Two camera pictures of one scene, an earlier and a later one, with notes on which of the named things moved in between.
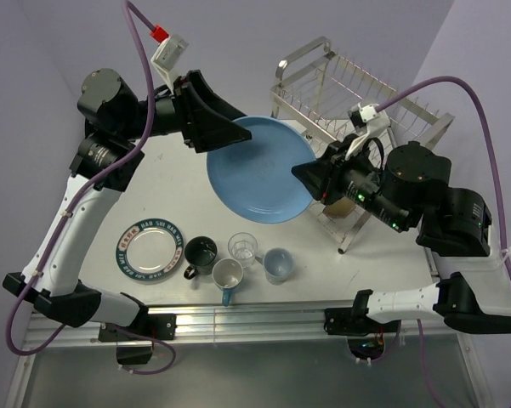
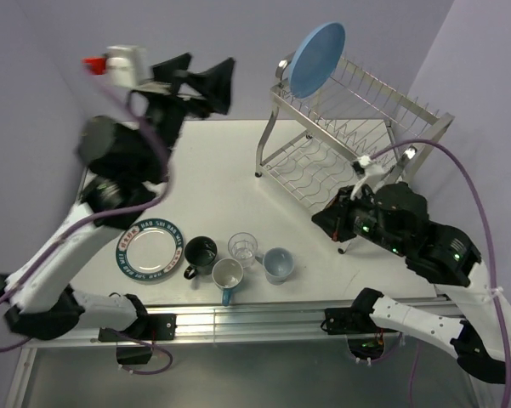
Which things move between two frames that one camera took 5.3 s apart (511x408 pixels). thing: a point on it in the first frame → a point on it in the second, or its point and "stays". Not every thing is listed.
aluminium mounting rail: x=170 y=323 stays
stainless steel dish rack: x=317 y=89 stays
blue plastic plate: x=253 y=179 → x=316 y=59
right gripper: x=321 y=176 → x=331 y=219
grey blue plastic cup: x=278 y=263 stays
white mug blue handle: x=227 y=274 stays
